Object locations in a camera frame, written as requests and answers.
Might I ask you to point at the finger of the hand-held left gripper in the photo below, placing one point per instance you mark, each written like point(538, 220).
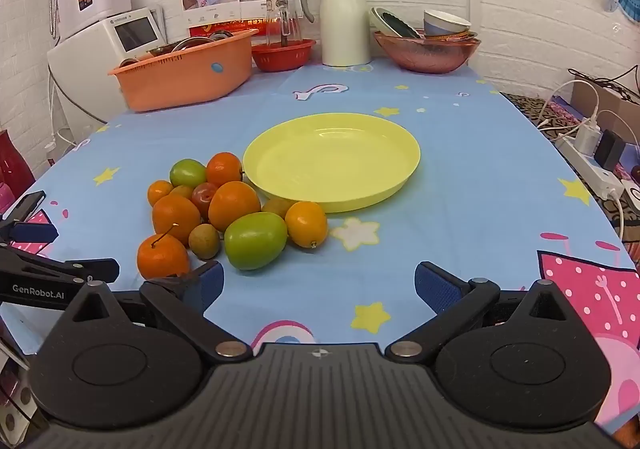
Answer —
point(36, 231)
point(26, 203)

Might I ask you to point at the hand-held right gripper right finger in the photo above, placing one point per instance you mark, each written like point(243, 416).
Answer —
point(434, 289)

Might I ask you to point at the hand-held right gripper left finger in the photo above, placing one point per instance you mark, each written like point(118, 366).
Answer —
point(211, 279)

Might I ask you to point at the orange tangerine with stem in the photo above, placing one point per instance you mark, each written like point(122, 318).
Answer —
point(162, 256)

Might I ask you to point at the large green jujube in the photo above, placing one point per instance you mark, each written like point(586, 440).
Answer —
point(255, 240)

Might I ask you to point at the large orange tangerine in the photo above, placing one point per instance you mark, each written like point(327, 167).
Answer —
point(234, 205)

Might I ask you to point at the red apple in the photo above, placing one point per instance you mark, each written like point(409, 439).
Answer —
point(203, 196)

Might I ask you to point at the small orange tangerine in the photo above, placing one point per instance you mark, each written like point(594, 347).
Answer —
point(159, 192)

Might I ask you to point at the small green jujube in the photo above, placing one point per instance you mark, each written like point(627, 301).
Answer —
point(187, 172)

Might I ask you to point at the oval orange tangerine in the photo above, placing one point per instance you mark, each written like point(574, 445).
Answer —
point(306, 224)

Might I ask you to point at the round orange tangerine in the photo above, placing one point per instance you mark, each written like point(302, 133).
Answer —
point(224, 168)

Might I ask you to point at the yellow plastic plate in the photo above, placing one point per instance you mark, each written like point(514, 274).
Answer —
point(330, 164)

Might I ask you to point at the dark red object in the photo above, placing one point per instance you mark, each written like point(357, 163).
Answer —
point(15, 159)

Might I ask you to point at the blue printed tablecloth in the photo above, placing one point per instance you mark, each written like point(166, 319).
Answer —
point(465, 189)

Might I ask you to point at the white power strip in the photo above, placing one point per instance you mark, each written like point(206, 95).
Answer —
point(592, 169)

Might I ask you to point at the orange plastic basket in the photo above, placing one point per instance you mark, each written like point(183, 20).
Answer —
point(185, 79)

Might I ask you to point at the leopard print cloth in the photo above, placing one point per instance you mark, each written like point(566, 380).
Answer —
point(530, 111)

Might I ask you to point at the white appliance with screen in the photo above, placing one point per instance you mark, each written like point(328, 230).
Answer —
point(135, 33)

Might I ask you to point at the steel bowl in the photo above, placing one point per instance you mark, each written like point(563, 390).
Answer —
point(172, 47)
point(220, 35)

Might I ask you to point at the white charger plug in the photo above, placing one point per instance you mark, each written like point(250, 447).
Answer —
point(587, 138)

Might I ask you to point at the white round device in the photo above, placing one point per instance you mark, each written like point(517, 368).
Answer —
point(632, 194)

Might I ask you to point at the black power adapter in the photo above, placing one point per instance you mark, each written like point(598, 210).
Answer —
point(610, 150)

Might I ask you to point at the red plastic basket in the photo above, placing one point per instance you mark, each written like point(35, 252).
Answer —
point(282, 56)

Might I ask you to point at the pink glass bowl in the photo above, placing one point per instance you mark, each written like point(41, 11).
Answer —
point(425, 55)

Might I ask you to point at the patterned ceramic bowl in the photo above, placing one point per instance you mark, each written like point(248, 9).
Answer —
point(457, 36)

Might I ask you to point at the cardboard box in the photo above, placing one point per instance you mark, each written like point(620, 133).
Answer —
point(612, 104)

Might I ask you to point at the blue and white bowl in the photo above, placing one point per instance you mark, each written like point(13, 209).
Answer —
point(445, 24)

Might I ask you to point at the clear glass pitcher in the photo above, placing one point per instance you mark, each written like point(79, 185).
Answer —
point(282, 21)

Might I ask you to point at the stacked white plates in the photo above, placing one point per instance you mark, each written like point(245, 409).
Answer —
point(392, 23)

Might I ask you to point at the white thermos jug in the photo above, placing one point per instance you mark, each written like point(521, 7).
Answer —
point(345, 24)

